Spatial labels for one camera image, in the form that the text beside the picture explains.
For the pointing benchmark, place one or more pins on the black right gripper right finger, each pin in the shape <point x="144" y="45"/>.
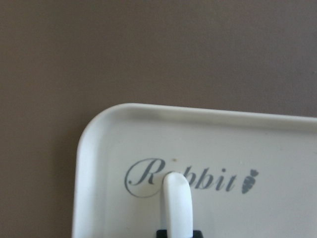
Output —
<point x="196" y="234"/>

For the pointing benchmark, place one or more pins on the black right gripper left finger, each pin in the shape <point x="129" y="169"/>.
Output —
<point x="161" y="234"/>

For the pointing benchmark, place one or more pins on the white plastic spoon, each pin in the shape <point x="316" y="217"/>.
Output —
<point x="178" y="206"/>

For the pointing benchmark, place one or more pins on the white rabbit tray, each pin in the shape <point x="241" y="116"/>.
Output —
<point x="251" y="175"/>

